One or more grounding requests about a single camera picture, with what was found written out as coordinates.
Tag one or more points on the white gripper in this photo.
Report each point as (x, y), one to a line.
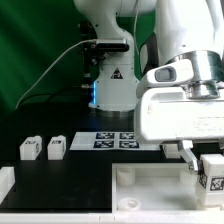
(165, 115)

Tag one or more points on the white square tabletop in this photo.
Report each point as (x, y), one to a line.
(155, 187)

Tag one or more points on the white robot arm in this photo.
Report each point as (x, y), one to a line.
(162, 62)

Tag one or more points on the white sheet with fiducial tags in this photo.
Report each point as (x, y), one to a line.
(109, 141)

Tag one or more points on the grey camera on mount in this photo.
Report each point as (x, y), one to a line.
(112, 45)

